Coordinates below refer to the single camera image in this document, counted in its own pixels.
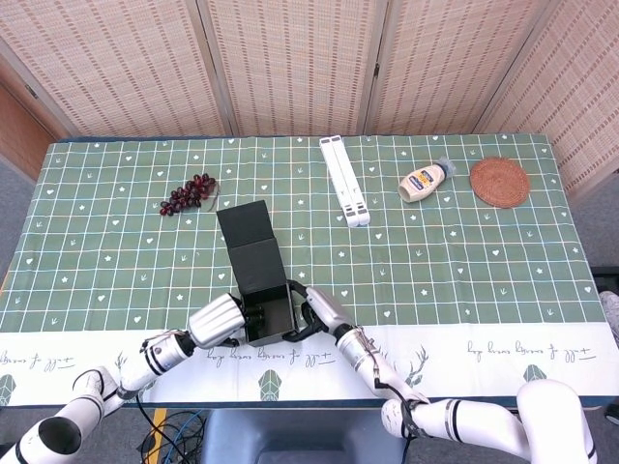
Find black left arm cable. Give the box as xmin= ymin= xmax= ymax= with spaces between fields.
xmin=136 ymin=391 xmax=168 ymax=441

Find grey white shoe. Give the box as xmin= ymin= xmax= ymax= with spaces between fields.
xmin=599 ymin=289 xmax=619 ymax=339

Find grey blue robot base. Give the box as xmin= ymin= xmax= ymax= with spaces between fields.
xmin=200 ymin=409 xmax=410 ymax=464

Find white folding stand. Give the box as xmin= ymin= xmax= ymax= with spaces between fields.
xmin=319 ymin=135 xmax=372 ymax=229

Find bamboo folding screen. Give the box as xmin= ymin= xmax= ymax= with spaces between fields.
xmin=0 ymin=0 xmax=619 ymax=204

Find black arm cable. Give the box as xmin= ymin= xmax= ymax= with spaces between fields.
xmin=136 ymin=391 xmax=168 ymax=441
xmin=369 ymin=337 xmax=431 ymax=441

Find brown wooden door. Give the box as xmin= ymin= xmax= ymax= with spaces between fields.
xmin=0 ymin=81 xmax=57 ymax=181

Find round brown woven coaster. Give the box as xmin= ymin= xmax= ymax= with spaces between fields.
xmin=469 ymin=157 xmax=531 ymax=210

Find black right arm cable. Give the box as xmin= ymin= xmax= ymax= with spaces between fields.
xmin=369 ymin=337 xmax=431 ymax=441

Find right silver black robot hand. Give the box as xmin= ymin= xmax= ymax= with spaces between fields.
xmin=284 ymin=278 xmax=357 ymax=344

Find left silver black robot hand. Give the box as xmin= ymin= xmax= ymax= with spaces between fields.
xmin=187 ymin=293 xmax=267 ymax=349

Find dark red grape bunch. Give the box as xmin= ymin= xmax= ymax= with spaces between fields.
xmin=159 ymin=172 xmax=220 ymax=218

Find cream mayonnaise squeeze bottle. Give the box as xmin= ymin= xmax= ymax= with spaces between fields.
xmin=398 ymin=158 xmax=457 ymax=205

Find black floor cable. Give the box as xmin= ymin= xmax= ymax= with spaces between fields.
xmin=139 ymin=410 xmax=204 ymax=464

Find black cardboard box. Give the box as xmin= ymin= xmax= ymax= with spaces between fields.
xmin=215 ymin=199 xmax=297 ymax=348

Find blue floor cable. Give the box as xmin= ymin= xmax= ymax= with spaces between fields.
xmin=166 ymin=409 xmax=207 ymax=464

